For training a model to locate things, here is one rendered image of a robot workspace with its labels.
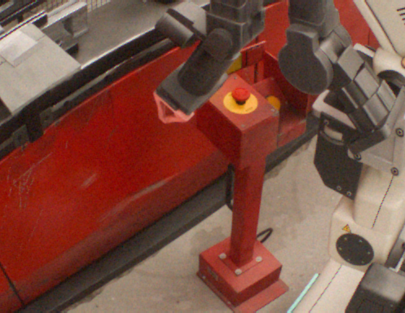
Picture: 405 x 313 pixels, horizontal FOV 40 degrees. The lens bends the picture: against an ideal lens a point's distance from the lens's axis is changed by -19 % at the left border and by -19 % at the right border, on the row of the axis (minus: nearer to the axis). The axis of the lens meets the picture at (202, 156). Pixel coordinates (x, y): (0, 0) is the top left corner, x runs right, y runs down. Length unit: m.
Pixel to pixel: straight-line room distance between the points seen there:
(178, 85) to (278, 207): 1.28
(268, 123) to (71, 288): 0.92
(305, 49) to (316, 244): 1.42
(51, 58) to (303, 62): 0.60
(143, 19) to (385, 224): 0.78
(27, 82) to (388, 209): 0.74
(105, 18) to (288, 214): 1.02
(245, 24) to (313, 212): 1.44
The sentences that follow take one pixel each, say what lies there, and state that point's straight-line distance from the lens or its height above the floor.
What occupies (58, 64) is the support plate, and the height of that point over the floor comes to 1.00.
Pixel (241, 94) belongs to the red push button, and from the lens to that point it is 1.36.
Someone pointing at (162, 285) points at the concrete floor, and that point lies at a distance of 2.01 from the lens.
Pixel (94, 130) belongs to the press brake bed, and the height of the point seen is 0.66.
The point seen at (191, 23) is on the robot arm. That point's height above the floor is 1.21.
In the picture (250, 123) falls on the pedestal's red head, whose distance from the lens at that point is 1.34.
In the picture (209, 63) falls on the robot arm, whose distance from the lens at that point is 0.90.
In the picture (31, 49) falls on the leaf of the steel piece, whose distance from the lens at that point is 1.24.
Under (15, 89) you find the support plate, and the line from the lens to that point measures 1.18.
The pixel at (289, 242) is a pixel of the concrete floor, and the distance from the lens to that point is 2.11.
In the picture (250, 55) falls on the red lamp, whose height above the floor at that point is 0.82.
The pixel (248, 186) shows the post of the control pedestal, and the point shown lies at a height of 0.51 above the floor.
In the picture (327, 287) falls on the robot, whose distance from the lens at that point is 1.70.
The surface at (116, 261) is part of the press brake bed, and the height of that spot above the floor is 0.05.
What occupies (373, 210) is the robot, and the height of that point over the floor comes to 0.86.
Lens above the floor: 1.73
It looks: 48 degrees down
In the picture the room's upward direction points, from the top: straight up
